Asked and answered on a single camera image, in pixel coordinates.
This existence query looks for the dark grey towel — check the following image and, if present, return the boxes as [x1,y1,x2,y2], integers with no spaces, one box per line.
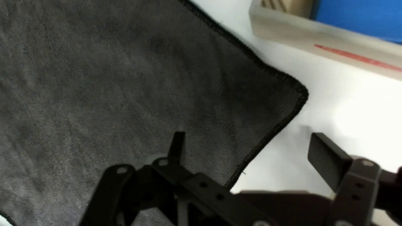
[0,0,310,226]

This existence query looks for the wooden tray of blocks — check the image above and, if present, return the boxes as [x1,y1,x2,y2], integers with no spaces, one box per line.
[248,0,402,82]

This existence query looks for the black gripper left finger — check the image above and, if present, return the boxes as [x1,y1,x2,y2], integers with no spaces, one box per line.
[79,131,236,226]

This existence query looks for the blue block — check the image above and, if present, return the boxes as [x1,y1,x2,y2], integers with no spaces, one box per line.
[312,0,402,45]

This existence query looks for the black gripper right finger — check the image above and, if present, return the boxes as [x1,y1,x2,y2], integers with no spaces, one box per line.
[306,132,402,226]

